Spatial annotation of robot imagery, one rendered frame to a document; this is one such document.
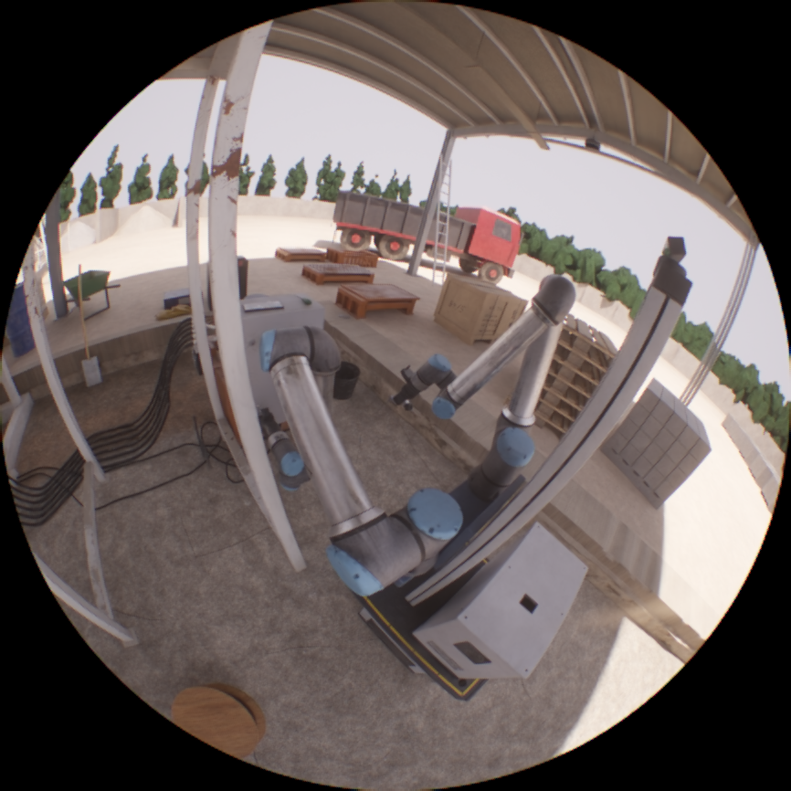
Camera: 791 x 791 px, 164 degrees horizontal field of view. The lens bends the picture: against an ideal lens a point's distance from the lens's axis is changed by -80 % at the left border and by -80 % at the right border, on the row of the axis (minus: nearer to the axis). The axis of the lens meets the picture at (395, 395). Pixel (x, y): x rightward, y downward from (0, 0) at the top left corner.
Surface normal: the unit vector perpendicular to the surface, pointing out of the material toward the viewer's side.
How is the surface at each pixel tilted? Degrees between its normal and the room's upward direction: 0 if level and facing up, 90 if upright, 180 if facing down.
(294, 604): 0
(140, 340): 90
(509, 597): 0
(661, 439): 90
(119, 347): 90
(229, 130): 81
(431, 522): 6
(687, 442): 90
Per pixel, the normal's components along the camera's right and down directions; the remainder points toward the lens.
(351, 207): 0.15, 0.61
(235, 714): 0.23, -0.79
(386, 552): 0.46, -0.49
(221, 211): 0.68, 0.43
